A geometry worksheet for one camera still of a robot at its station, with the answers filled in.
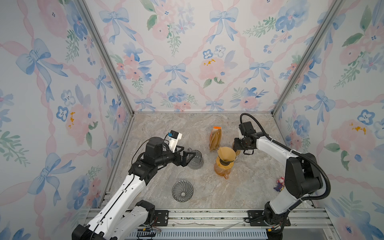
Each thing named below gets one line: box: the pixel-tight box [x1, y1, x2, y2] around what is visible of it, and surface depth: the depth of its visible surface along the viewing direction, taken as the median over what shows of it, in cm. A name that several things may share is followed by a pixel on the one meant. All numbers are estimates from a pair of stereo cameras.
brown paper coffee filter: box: [217, 146, 237, 162], surface depth 83 cm
